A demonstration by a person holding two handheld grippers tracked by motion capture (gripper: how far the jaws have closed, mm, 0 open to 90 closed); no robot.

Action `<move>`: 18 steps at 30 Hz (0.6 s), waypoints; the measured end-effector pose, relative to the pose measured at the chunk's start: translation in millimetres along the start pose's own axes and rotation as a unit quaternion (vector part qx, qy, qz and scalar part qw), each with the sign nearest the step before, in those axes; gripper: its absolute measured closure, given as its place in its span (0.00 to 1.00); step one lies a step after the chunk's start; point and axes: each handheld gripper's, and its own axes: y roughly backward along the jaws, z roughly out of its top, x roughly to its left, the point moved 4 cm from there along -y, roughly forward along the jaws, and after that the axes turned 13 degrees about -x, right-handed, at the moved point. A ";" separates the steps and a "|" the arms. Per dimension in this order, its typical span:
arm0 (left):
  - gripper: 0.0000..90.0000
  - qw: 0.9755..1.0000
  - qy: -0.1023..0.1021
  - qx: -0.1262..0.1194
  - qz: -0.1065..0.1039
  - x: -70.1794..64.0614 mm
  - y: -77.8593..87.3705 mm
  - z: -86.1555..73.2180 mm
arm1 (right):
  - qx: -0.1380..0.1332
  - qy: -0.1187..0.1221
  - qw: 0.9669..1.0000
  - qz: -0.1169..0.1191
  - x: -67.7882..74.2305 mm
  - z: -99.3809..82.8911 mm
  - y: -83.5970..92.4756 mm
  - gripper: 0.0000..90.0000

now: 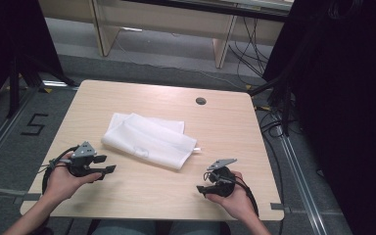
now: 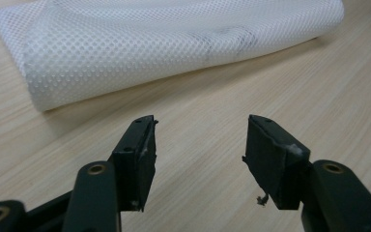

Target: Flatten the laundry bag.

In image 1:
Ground person's legs in jeans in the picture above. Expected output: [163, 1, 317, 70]
[89, 219, 233, 235]

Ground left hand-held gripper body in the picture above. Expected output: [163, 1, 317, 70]
[58, 141, 99, 178]

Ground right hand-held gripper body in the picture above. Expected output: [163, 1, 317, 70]
[205, 158, 238, 198]

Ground white cloth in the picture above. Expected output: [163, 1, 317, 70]
[101, 112, 202, 171]

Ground black curtain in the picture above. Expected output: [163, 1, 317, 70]
[0, 0, 65, 116]
[261, 0, 376, 235]

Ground black cables by rail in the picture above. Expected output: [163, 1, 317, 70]
[254, 97, 297, 139]

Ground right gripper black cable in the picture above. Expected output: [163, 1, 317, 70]
[234, 175, 259, 218]

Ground black floor cable bundle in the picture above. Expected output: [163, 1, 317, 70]
[227, 16, 273, 78]

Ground person's left hand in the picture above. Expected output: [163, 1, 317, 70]
[43, 165, 103, 204]

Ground black metal stand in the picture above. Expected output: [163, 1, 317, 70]
[7, 53, 77, 119]

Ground grey metal floor rail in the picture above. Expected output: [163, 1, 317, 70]
[273, 125, 328, 235]
[0, 85, 42, 179]

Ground light wooden desk frame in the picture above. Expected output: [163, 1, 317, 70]
[38, 0, 296, 70]

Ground person's right hand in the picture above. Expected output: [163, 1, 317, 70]
[205, 170, 258, 222]

